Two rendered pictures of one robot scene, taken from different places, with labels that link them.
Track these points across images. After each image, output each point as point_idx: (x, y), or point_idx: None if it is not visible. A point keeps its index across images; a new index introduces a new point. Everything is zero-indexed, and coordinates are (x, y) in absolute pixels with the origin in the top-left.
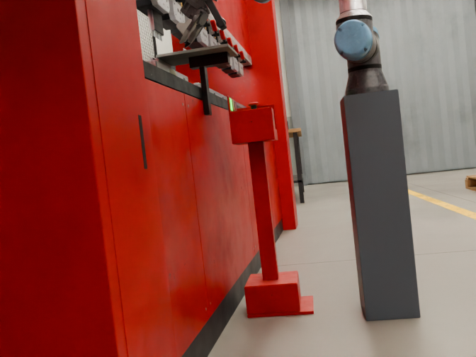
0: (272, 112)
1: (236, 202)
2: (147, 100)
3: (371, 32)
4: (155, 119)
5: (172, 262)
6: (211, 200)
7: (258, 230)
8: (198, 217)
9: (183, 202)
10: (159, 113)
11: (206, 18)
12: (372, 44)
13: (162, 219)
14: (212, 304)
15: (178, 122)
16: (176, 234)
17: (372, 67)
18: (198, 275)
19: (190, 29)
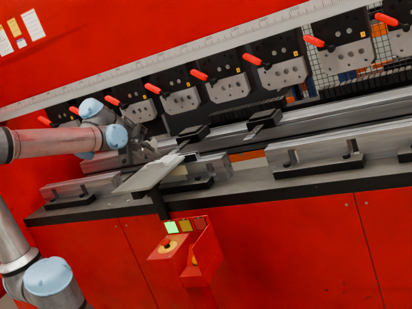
0: (152, 265)
1: (287, 301)
2: (68, 234)
3: (5, 288)
4: (79, 241)
5: (111, 308)
6: (185, 289)
7: None
8: (153, 295)
9: (124, 284)
10: (82, 238)
11: (135, 144)
12: (13, 298)
13: (96, 287)
14: None
15: (110, 238)
16: (116, 297)
17: None
18: None
19: (133, 154)
